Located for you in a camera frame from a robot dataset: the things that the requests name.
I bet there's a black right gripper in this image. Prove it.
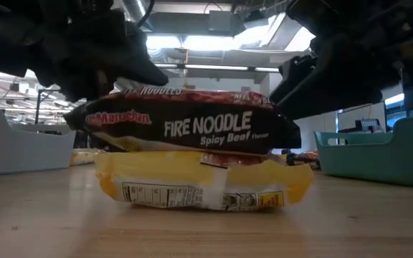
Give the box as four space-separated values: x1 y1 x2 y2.
270 0 413 121

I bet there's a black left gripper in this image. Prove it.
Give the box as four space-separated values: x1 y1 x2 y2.
0 0 170 103

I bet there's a black fire noodle packet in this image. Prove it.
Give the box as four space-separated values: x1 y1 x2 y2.
64 85 303 156

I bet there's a teal plastic bin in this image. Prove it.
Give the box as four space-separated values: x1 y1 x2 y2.
313 117 413 188

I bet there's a yellow creamy chicken ramen packet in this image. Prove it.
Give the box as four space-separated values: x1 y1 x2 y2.
94 150 315 213

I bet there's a grey plastic bin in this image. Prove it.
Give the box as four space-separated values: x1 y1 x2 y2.
0 105 77 176

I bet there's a white board panel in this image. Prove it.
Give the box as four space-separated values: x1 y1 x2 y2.
337 102 387 132

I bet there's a small grey desk device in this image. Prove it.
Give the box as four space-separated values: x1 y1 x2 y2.
354 118 384 134

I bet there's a long white light bar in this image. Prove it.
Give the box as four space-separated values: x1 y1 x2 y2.
154 63 281 72

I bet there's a grey ceiling box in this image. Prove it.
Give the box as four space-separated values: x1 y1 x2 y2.
208 9 234 34

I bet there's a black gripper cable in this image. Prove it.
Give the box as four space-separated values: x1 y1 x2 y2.
136 0 156 29

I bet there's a black metal frame stand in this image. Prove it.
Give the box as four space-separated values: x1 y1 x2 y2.
35 88 85 125

